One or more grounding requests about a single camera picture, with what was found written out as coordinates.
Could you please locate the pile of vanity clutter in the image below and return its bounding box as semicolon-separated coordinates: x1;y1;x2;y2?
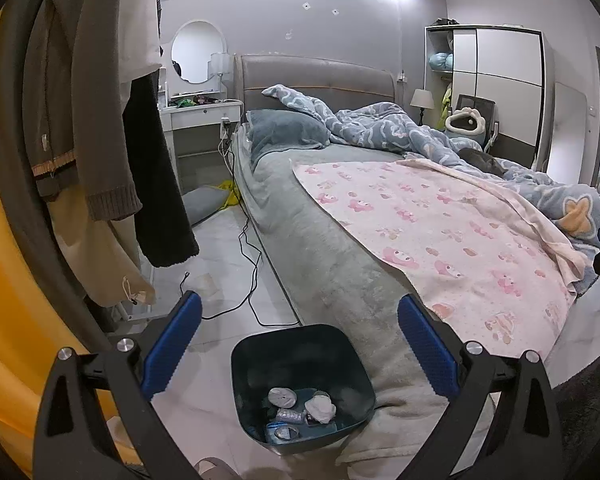
170;95;226;108

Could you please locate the dark grey plush object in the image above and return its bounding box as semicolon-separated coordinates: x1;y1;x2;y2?
459;148;507;177

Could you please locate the clothes rack base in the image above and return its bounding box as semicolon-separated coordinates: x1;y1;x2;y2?
107;305;173;331

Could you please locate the black chair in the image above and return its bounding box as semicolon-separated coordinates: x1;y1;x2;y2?
452;94;501;153

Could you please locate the beige coat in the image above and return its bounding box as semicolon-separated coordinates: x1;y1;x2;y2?
47;185;157;306

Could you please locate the grey upholstered headboard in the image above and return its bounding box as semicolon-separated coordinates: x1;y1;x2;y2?
234;54;397;126

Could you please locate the pink printed blanket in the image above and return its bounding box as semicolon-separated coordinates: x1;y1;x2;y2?
290;157;591;411

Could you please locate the white wardrobe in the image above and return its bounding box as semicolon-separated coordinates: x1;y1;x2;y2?
424;24;556;171

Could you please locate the dark teal trash bin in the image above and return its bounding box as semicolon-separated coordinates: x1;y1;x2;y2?
230;324;376;457

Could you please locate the dark fluffy rug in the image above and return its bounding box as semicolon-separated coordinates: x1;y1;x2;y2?
552;360;600;466

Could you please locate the grey floor cushion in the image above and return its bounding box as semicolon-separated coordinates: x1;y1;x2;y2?
182;186;231;226

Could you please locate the yellow plastic bag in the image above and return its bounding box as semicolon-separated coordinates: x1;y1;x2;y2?
217;180;241;211

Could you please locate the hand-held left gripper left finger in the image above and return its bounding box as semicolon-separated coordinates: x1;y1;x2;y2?
32;290;253;480

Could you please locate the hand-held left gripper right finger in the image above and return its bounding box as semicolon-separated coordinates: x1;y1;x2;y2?
397;294;563;480

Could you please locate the grey-green plush bedspread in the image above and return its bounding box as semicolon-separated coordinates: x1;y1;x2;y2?
232;125;496;466

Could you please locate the blue white tissue packet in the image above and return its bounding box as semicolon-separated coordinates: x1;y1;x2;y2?
265;421;303;444

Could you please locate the brown knit cardigan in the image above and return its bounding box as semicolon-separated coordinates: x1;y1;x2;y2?
22;0;143;223

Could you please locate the blue-grey pillow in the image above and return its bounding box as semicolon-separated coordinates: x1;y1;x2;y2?
245;109;332;168

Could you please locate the long black charging cable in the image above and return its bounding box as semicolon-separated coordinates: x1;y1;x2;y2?
219;125;301;327

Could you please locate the round wall mirror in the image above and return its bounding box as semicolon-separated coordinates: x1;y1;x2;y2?
170;21;226;86

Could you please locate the white shirt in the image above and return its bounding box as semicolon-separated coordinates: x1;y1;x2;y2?
87;0;163;106

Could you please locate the beige slipper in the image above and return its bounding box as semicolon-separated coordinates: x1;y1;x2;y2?
195;457;241;480

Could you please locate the white vanity table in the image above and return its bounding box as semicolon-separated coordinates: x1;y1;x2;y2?
159;100;243;196

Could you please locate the blue patterned duvet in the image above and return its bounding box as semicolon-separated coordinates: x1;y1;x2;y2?
261;84;600;298

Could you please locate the black cable with loose plug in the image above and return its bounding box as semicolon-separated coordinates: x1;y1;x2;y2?
179;272;263;321

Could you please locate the bedside table lamp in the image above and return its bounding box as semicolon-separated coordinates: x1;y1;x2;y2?
410;89;435;126

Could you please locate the flower-shaped pet bed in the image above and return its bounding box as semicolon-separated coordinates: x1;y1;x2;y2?
445;109;483;136

